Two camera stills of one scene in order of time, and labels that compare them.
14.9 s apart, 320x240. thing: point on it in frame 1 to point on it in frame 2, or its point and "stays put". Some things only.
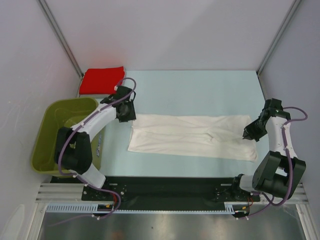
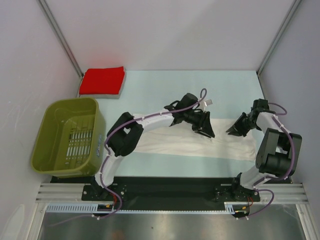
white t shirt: x=220 y=137 stays put
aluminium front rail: x=72 y=193 stays put
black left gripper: x=131 y=116 to x=208 y=133
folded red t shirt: x=101 y=80 stays put
